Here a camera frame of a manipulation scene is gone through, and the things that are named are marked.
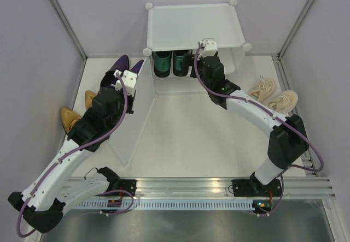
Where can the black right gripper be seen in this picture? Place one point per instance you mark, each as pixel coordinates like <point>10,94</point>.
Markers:
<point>190,62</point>

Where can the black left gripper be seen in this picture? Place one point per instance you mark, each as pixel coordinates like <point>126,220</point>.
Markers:
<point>121,94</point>

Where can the green loafer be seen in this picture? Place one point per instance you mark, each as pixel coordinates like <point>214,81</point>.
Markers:
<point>162,63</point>
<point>179,69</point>

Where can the white cabinet door panel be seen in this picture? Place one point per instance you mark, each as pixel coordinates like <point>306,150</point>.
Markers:
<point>125,138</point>

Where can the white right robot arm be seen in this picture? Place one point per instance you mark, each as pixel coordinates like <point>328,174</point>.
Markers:
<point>286,135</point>

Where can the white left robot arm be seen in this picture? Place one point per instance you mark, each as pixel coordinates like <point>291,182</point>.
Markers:
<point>45,202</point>

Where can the gold pointed shoe rear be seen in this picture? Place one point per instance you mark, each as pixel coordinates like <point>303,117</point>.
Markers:
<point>89,96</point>

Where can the gold pointed shoe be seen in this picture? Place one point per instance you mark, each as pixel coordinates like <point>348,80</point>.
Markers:
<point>69,118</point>
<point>89,96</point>

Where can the white plastic shoe cabinet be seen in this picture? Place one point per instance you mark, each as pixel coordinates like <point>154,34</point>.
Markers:
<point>182,27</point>

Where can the gold pointed shoe front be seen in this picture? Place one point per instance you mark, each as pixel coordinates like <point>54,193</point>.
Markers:
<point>69,118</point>

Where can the purple loafer left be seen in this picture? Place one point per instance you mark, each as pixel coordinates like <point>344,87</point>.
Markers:
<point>121,65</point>

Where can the purple loafer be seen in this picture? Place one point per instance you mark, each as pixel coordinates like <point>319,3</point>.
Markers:
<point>137,67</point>
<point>121,65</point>

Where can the purple loafer right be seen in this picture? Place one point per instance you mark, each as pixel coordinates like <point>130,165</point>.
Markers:
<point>137,67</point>

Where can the beige sneaker rear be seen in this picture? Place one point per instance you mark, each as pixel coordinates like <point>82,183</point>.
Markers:
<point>263,89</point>

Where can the beige sneaker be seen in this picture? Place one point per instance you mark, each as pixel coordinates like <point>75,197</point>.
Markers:
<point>263,89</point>
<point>284,103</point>

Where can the beige sneaker front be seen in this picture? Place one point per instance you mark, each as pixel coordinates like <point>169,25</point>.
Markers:
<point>284,103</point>

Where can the white slotted cable duct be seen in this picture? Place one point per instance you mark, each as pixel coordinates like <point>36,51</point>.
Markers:
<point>159,204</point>

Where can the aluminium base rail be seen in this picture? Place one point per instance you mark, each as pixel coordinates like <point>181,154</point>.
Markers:
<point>306,187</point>

